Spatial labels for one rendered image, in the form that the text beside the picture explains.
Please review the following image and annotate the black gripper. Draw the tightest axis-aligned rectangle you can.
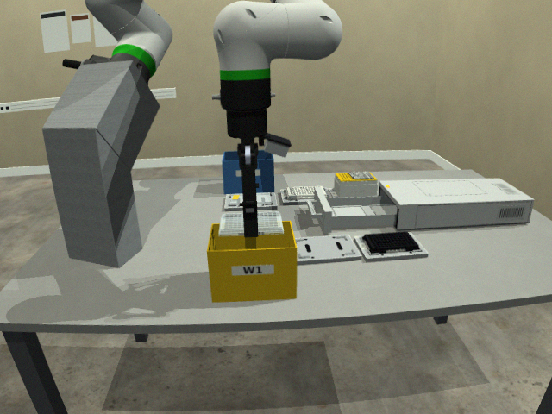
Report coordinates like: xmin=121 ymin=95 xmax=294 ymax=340
xmin=226 ymin=109 xmax=267 ymax=237

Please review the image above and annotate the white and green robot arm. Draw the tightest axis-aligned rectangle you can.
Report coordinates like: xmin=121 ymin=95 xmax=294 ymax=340
xmin=62 ymin=0 xmax=342 ymax=157

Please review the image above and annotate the blue open bin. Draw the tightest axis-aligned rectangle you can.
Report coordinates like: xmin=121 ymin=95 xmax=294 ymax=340
xmin=222 ymin=150 xmax=274 ymax=194

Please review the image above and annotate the yellow waste bin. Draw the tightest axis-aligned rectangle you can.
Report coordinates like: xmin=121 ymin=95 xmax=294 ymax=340
xmin=207 ymin=221 xmax=297 ymax=303

